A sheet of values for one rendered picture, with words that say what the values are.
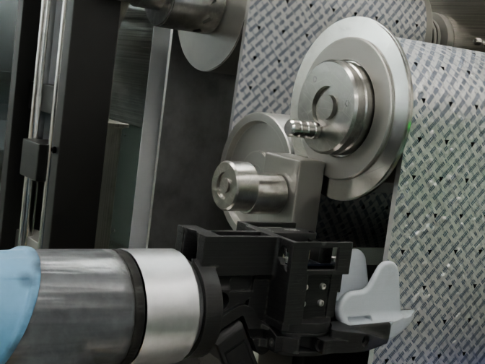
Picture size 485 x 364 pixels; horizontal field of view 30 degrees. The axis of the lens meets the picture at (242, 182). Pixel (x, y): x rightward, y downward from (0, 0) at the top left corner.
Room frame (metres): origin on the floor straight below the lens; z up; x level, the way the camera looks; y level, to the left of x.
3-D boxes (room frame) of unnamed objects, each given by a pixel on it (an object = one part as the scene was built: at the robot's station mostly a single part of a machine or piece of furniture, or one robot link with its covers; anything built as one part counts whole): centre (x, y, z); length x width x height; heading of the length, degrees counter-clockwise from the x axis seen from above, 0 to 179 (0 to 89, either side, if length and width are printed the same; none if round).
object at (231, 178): (0.72, 0.01, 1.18); 0.04 x 0.02 x 0.04; 34
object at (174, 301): (0.58, 0.05, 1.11); 0.08 x 0.05 x 0.08; 34
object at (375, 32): (0.73, -0.08, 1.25); 0.15 x 0.01 x 0.15; 34
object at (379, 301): (0.67, -0.12, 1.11); 0.09 x 0.03 x 0.06; 123
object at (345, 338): (0.64, -0.08, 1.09); 0.09 x 0.05 x 0.02; 123
